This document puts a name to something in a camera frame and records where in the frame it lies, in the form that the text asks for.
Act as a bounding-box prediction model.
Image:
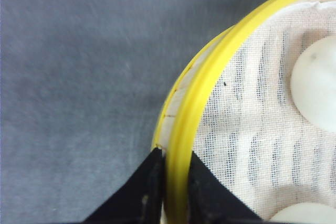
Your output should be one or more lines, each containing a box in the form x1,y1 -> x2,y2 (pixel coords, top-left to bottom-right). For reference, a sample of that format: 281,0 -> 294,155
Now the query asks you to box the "white bun back middle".
290,35 -> 335,133

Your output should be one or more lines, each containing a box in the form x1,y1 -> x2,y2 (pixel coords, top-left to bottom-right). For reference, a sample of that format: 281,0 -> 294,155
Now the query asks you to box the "white bun back left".
270,202 -> 335,223

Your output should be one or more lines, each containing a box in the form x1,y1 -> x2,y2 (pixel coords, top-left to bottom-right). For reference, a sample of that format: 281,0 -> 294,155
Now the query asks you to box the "white bun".
270,202 -> 335,223
290,35 -> 335,133

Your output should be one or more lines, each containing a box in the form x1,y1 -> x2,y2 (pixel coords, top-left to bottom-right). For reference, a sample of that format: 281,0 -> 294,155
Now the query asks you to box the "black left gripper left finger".
84,148 -> 165,223

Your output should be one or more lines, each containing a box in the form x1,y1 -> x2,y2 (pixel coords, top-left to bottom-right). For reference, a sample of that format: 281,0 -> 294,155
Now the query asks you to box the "steamer basket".
151,0 -> 336,224

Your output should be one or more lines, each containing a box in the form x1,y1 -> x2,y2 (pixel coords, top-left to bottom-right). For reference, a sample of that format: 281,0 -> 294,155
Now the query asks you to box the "white gauze steamer liner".
193,1 -> 335,219

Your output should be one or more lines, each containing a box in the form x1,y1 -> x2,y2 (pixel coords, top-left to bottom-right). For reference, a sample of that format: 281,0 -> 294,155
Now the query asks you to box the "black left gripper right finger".
188,153 -> 263,223

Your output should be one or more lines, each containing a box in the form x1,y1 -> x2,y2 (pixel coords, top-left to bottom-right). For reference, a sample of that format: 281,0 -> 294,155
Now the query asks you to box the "grey table mat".
1,0 -> 266,223

